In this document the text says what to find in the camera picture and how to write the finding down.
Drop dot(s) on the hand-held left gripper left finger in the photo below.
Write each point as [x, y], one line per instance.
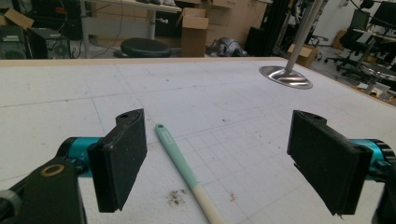
[120, 161]

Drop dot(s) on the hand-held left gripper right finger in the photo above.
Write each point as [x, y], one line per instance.
[327, 158]

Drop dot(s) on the dark crumbs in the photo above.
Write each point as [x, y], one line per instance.
[176, 197]

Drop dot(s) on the metal stand with round base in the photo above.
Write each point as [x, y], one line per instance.
[294, 62]

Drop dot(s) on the small cardboard box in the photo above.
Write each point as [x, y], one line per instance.
[302, 55]

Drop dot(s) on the round black stool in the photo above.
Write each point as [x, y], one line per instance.
[145, 47]

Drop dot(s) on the black office chair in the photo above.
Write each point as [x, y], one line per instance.
[353, 40]

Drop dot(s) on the black computer tower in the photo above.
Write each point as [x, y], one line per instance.
[46, 43]

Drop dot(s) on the white desk with metal legs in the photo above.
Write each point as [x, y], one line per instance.
[124, 18]

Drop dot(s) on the open cardboard box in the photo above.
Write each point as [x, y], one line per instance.
[193, 32]

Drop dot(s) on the grey backpack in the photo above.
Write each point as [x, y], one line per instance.
[225, 47]

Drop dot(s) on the torn cardboard box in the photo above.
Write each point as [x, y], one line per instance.
[15, 18]

